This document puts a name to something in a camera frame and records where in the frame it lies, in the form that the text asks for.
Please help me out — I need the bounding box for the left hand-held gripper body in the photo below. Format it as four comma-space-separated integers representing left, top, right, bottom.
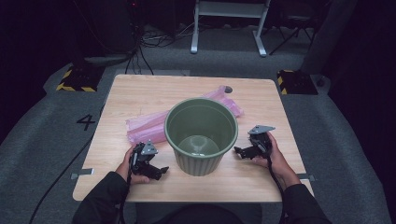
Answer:
130, 139, 159, 175

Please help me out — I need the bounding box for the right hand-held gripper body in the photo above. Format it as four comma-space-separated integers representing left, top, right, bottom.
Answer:
247, 124, 276, 157

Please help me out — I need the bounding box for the pink plastic trash bag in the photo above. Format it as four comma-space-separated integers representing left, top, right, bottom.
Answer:
125, 85, 245, 146

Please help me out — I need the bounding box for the green plastic trash bin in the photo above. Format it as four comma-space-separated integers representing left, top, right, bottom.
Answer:
163, 97, 240, 177

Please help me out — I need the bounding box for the person's left hand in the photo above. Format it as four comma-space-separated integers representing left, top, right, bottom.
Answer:
115, 144, 150, 185

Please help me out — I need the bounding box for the person's right hand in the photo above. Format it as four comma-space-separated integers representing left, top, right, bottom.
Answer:
251, 132, 302, 189

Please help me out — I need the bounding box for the person's lap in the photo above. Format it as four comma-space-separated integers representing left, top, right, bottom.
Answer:
134, 202, 262, 224

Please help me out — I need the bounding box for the black yellow striped base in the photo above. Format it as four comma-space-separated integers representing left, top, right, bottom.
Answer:
55, 63, 106, 93
276, 69, 319, 96

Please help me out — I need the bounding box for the black tripod stand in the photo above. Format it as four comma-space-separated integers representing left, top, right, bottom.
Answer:
269, 12, 318, 56

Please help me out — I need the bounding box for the white metal stand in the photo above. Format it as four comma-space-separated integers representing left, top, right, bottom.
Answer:
190, 0, 272, 58

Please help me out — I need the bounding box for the right hand-held gripper cable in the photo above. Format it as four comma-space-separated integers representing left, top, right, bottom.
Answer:
266, 156, 288, 224

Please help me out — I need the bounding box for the hand-held gripper cable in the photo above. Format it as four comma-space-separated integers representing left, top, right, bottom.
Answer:
266, 156, 288, 224
117, 167, 134, 224

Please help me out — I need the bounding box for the left hand-held gripper cable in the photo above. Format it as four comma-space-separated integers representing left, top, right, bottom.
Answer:
117, 167, 134, 224

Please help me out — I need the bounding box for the black floor cable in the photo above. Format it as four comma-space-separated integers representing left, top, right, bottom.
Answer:
29, 105, 106, 224

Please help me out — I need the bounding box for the bundle of floor cables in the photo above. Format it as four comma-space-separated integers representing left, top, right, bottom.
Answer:
124, 0, 195, 76

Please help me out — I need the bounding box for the grey post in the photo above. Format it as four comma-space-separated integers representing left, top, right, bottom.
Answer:
300, 0, 359, 75

